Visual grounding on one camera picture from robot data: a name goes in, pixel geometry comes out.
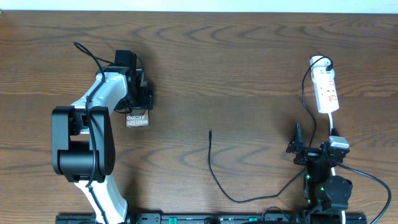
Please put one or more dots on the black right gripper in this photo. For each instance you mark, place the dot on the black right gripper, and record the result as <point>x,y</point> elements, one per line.
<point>296,145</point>

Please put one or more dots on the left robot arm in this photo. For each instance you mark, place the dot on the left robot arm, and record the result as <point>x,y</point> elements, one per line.
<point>83,149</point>

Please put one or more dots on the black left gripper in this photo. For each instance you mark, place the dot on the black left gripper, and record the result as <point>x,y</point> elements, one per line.
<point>146,101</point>

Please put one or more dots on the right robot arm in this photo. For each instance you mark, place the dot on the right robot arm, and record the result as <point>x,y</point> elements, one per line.
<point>326,192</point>

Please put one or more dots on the Galaxy S25 Ultra smartphone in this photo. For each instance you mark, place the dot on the Galaxy S25 Ultra smartphone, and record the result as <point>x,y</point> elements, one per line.
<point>137,119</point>

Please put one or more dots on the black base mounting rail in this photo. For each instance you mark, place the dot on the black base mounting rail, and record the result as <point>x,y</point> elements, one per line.
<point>270,217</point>

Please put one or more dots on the white power strip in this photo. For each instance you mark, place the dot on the white power strip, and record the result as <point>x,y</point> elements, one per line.
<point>322,75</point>

